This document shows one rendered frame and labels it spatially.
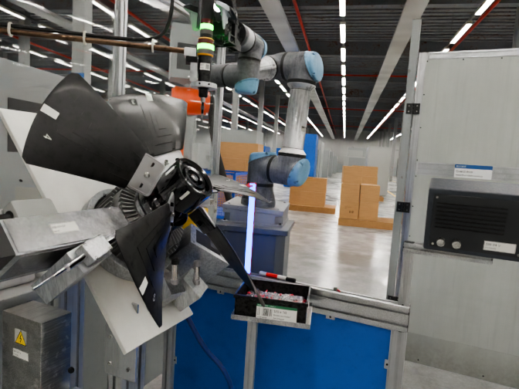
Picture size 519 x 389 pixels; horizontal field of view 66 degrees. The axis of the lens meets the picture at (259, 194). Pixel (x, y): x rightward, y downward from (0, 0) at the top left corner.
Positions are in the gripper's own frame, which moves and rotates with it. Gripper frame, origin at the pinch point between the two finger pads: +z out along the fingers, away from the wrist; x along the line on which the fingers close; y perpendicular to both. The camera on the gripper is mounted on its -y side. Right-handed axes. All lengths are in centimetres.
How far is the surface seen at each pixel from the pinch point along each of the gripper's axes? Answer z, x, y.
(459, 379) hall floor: -179, -83, 166
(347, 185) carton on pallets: -735, 111, 83
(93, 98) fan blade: 24.9, 9.6, 28.0
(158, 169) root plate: 11.8, 1.9, 42.7
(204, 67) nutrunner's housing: -1.4, -1.0, 15.8
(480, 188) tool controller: -35, -70, 43
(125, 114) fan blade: 3.5, 20.6, 28.9
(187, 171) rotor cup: 8.5, -4.1, 42.8
